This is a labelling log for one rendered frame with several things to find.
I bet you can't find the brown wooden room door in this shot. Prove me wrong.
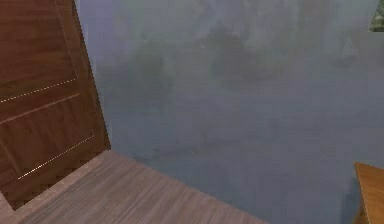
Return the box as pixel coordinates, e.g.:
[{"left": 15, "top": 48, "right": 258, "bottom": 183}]
[{"left": 0, "top": 0, "right": 112, "bottom": 211}]

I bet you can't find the orange wooden table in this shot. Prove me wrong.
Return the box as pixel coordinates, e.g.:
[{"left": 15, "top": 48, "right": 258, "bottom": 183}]
[{"left": 352, "top": 161, "right": 384, "bottom": 224}]

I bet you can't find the window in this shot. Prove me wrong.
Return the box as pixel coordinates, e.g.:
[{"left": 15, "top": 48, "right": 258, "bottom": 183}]
[{"left": 369, "top": 0, "right": 384, "bottom": 33}]

